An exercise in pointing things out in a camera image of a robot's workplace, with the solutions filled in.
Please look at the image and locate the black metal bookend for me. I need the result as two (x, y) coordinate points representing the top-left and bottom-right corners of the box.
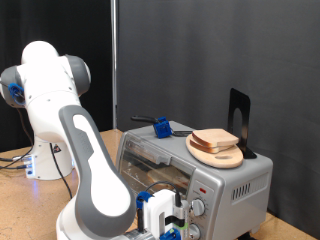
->
(227, 87), (258, 160)

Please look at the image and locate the vertical metal pole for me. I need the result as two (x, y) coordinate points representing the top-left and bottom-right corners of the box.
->
(110, 0), (119, 130)

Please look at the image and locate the blue cable connector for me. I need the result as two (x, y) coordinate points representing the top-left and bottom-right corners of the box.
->
(135, 190), (155, 211)

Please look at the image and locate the wire oven rack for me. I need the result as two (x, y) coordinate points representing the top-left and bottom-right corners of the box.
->
(120, 159), (192, 204)

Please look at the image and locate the metal spatula with blue block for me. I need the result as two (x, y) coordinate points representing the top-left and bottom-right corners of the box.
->
(130, 115), (194, 140)

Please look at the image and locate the dark grey backdrop panel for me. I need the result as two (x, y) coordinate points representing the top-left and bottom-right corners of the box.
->
(117, 0), (320, 239)

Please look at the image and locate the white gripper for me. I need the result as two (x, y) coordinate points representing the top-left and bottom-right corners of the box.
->
(142, 188), (177, 240)

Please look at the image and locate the glass oven door with handle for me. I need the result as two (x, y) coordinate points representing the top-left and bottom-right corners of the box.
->
(116, 133), (196, 218)

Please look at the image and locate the oval wooden cutting board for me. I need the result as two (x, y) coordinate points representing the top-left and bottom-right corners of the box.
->
(185, 133), (245, 169)

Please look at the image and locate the silver oven knob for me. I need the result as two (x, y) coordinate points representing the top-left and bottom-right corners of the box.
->
(190, 198), (206, 218)
(188, 223), (202, 240)

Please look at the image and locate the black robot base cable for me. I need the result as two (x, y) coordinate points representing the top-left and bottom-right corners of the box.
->
(0, 164), (28, 171)
(0, 154), (26, 164)

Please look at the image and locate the silver wrist camera blue mount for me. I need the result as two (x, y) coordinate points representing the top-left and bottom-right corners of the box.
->
(159, 199), (192, 240)

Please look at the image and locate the silver toaster oven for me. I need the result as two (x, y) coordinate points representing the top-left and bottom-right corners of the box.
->
(114, 120), (274, 240)

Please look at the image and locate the black curtain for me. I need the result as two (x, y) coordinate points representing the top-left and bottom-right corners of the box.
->
(0, 0), (114, 153)

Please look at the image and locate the blue cable clip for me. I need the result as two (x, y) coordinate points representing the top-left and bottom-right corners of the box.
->
(7, 82), (26, 106)

